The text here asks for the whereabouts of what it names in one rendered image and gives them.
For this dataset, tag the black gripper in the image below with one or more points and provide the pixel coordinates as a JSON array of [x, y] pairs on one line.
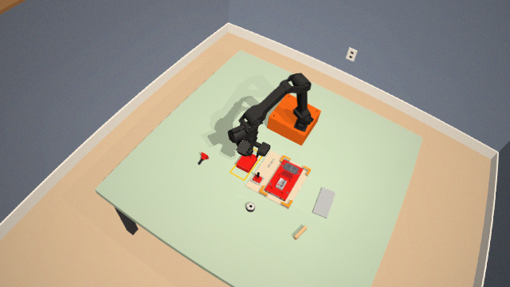
[[263, 148]]

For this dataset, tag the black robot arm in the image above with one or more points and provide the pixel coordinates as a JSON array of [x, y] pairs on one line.
[[257, 113]]

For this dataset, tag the red toy car hood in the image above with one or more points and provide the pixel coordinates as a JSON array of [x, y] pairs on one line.
[[246, 163]]

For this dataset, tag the black short cylinder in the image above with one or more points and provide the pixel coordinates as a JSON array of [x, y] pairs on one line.
[[250, 207]]

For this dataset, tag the tan flat bar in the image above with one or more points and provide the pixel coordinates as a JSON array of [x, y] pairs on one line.
[[300, 233]]

